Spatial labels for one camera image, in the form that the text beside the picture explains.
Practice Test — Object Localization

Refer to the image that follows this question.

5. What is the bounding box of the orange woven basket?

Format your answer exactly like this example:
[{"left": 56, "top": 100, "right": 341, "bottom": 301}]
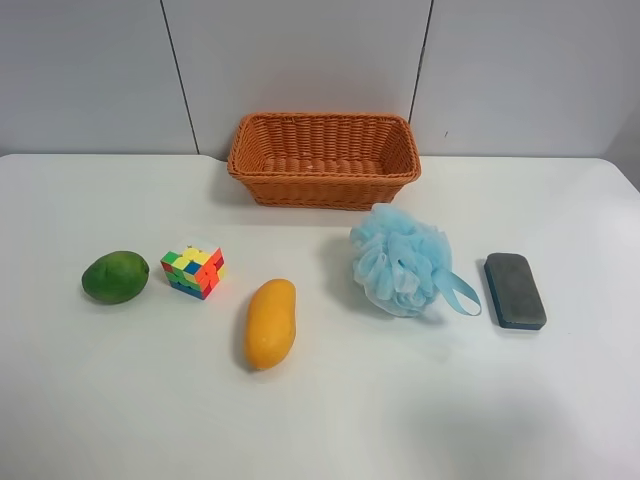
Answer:
[{"left": 227, "top": 113, "right": 421, "bottom": 211}]

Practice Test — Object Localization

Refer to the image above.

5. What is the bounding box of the yellow mango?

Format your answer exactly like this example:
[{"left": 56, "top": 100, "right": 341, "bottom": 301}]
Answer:
[{"left": 244, "top": 279, "right": 296, "bottom": 370}]

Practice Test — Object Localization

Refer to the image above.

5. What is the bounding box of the multicolour puzzle cube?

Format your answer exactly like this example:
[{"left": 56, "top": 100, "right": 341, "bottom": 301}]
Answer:
[{"left": 160, "top": 244, "right": 226, "bottom": 300}]

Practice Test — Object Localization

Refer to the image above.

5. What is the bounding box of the blue mesh bath sponge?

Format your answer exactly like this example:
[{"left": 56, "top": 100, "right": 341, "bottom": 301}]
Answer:
[{"left": 349, "top": 203, "right": 482, "bottom": 318}]

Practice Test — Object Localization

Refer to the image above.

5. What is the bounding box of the grey blue board eraser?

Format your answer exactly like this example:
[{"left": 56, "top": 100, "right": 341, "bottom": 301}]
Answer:
[{"left": 484, "top": 253, "right": 547, "bottom": 331}]

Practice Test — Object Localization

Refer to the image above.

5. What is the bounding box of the green mango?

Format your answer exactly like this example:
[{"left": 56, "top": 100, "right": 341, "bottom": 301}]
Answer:
[{"left": 81, "top": 251, "right": 149, "bottom": 305}]

